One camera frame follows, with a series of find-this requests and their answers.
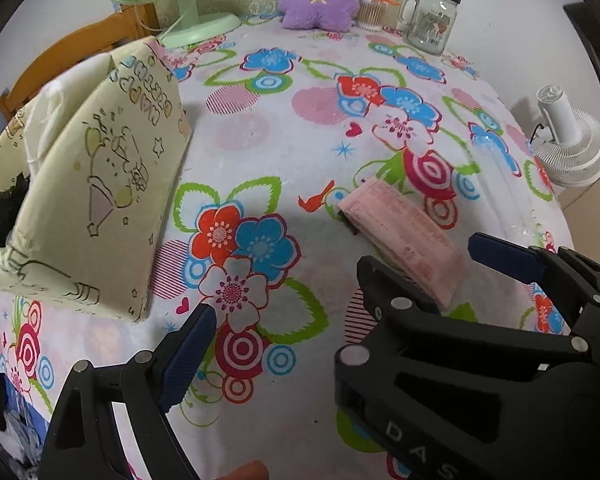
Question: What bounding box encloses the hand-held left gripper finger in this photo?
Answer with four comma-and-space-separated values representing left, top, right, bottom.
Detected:
39, 303, 217, 480

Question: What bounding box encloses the toothpick jar orange lid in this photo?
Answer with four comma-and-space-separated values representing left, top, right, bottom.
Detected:
356, 0, 400, 30

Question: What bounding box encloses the floral tablecloth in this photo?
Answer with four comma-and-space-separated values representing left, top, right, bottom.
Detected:
0, 12, 576, 480

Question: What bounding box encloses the glass mug jar green top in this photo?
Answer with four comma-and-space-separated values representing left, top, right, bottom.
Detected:
397, 0, 462, 56

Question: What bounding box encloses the clear plastic wrap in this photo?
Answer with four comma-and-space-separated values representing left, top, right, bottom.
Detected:
470, 130, 541, 241

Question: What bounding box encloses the white desk fan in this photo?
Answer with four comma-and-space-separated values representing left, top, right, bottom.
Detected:
529, 85, 600, 188

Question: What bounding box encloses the person's left hand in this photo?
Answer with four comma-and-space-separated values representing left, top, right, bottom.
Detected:
220, 462, 268, 480

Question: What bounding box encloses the wooden chair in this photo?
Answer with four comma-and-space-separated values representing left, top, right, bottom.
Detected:
0, 10, 153, 116

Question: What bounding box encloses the green desk fan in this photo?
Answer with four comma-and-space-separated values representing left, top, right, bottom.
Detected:
91, 0, 242, 50

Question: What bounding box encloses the pink tissue pack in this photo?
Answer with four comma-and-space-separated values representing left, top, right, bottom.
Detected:
337, 179, 467, 311

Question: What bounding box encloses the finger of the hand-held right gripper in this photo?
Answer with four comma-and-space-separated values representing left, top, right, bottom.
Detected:
334, 255, 593, 480
467, 232, 600, 335

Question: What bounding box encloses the yellow cartoon print storage box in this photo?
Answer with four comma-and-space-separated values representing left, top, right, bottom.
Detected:
0, 35, 195, 323

